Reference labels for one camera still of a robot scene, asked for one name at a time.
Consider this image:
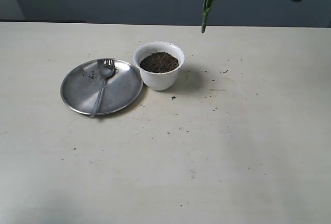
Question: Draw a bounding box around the stainless steel spork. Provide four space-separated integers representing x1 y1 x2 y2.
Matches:
90 59 115 117

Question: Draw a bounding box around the white scalloped flower pot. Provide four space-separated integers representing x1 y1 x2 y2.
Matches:
133 41 185 91

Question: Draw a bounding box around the round stainless steel plate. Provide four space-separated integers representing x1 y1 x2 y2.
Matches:
60 58 143 116

